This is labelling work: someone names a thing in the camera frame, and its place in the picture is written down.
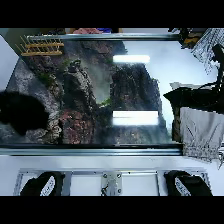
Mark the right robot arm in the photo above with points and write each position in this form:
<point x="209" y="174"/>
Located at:
<point x="191" y="186"/>

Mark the grey garment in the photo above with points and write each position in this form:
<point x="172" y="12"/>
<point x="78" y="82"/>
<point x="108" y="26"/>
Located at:
<point x="201" y="133"/>

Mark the checked shirt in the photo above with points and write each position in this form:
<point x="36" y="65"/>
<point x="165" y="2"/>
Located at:
<point x="206" y="46"/>

